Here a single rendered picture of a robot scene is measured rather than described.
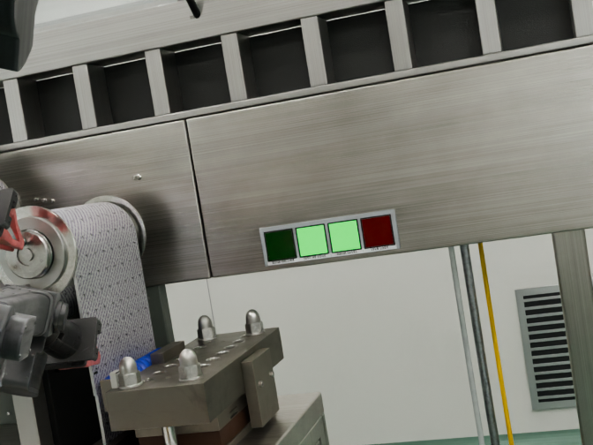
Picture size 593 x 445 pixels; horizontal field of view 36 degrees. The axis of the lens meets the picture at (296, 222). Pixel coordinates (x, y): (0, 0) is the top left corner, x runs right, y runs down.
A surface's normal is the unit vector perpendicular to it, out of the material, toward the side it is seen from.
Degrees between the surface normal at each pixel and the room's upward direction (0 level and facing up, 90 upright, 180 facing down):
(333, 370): 90
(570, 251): 90
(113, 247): 90
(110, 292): 90
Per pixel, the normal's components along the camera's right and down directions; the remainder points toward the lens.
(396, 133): -0.26, 0.09
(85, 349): -0.30, -0.41
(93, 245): 0.95, -0.14
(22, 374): 0.18, -0.29
